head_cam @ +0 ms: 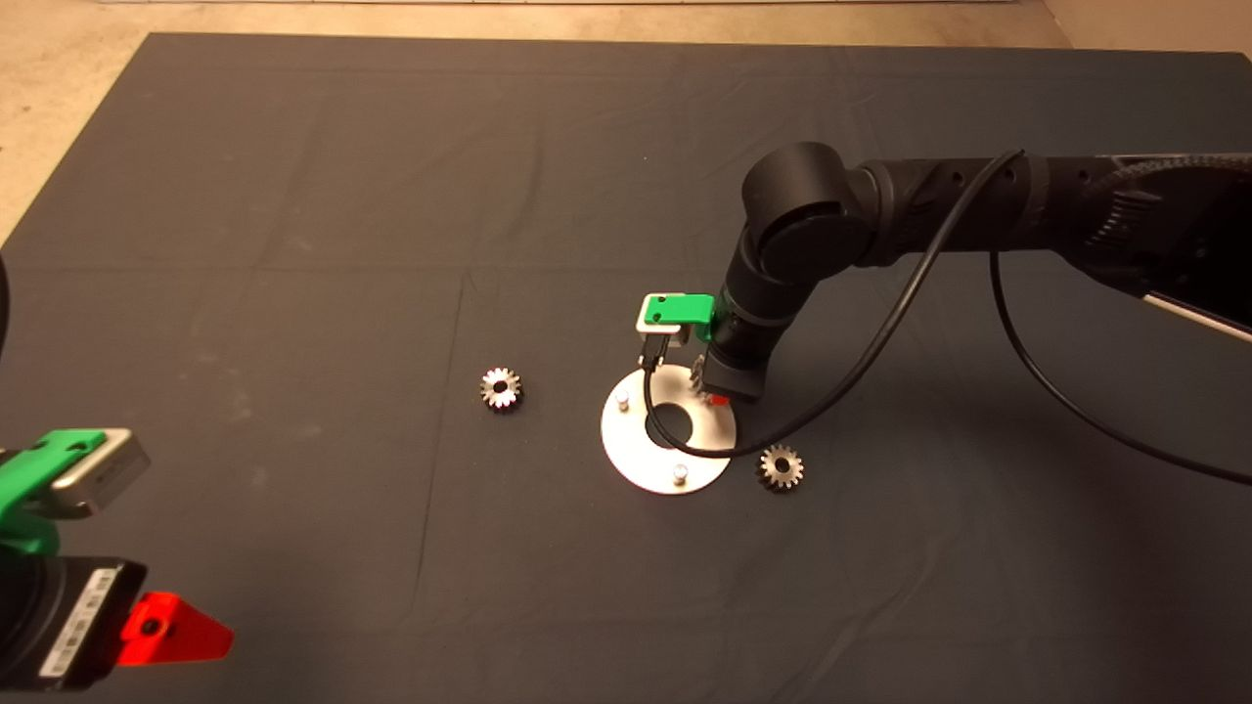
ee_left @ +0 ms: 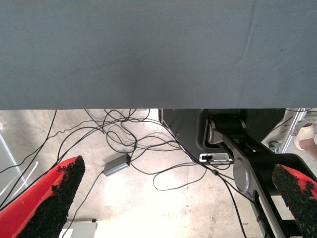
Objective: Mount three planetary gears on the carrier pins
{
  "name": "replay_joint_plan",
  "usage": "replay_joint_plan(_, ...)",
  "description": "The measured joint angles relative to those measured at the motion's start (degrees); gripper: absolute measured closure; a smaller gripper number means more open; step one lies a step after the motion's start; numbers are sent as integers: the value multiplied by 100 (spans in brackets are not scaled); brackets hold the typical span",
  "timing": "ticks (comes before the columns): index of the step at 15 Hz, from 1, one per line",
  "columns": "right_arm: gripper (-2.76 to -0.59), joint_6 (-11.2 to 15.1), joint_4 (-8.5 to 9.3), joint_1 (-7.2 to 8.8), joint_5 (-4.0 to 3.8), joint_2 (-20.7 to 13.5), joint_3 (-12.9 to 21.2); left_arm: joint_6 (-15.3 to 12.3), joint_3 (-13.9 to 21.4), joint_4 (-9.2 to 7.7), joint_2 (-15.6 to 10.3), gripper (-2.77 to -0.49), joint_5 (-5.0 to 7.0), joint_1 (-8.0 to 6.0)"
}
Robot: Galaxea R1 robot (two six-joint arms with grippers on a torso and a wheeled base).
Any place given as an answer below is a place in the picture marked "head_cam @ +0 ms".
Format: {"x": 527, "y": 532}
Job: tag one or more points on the white round pegged plate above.
{"x": 636, "y": 460}

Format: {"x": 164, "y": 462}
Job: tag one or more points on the dark grey table cloth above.
{"x": 391, "y": 196}

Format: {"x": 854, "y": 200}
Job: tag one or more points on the left wrist green camera mount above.
{"x": 29, "y": 484}

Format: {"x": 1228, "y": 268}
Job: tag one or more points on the small steel planetary gear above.
{"x": 697, "y": 376}
{"x": 791, "y": 475}
{"x": 512, "y": 397}

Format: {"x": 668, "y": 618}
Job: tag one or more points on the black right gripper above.
{"x": 743, "y": 362}

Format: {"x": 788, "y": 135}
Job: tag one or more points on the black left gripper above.
{"x": 83, "y": 626}

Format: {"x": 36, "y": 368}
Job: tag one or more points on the wrist green camera mount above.
{"x": 685, "y": 310}
{"x": 29, "y": 484}

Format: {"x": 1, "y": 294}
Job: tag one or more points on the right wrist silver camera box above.
{"x": 660, "y": 332}

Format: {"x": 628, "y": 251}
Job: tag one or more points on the right wrist green camera mount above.
{"x": 685, "y": 310}

